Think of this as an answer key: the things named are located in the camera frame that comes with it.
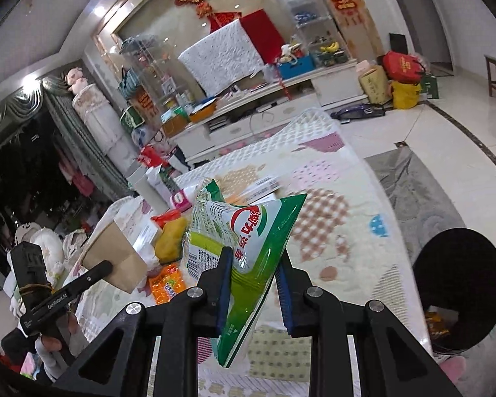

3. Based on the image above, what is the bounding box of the orange yellow snack bag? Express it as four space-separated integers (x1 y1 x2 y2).
425 311 450 340

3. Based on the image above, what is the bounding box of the green white snack bag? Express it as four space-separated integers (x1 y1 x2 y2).
186 179 306 368

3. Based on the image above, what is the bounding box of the red plastic wrapper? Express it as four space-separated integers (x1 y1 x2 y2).
150 210 182 230

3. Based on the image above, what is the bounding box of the black trash bin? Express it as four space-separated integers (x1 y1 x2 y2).
413 228 496 355

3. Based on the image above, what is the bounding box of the left gloved hand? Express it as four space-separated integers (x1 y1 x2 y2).
1 311 88 384

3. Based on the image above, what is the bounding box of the orange snack packet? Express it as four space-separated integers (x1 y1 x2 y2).
148 263 186 305

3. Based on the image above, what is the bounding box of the brown paper cup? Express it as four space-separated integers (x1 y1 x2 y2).
80 220 147 294

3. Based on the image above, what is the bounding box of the yellow plastic bag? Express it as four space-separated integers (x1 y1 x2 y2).
154 217 187 265

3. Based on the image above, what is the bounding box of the white carton box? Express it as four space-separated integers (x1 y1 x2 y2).
125 161 168 214

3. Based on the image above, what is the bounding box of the white pink yogurt bottle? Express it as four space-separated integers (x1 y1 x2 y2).
169 185 199 212

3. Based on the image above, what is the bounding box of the patterned quilted table cover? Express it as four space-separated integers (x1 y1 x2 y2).
65 107 433 397

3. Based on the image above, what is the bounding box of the orange white flat box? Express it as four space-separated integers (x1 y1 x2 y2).
227 176 280 205

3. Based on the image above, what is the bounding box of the red plastic bag left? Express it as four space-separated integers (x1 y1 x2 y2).
137 145 168 168

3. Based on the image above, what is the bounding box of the white covered air conditioner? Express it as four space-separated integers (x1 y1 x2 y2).
72 84 139 174

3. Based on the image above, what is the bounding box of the white TV cabinet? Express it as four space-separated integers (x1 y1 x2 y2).
174 60 366 165

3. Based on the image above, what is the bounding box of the pink plush toy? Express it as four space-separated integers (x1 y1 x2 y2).
66 67 88 95

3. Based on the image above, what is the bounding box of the handheld vacuum cleaner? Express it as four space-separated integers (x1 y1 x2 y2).
331 104 386 124

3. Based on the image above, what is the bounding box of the yellow floor bag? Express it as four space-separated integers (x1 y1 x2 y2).
391 81 421 110

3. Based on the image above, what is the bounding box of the beige paper bag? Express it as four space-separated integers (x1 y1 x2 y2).
358 65 393 105

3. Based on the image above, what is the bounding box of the clear acrylic shelf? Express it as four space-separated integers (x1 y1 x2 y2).
119 35 204 125

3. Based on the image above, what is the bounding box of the red gift bag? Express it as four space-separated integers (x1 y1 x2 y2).
382 50 426 84

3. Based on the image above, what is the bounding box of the blue storage basket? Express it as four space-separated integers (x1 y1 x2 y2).
278 55 315 80

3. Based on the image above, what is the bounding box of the white cloth covered TV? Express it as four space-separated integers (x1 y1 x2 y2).
178 20 265 97

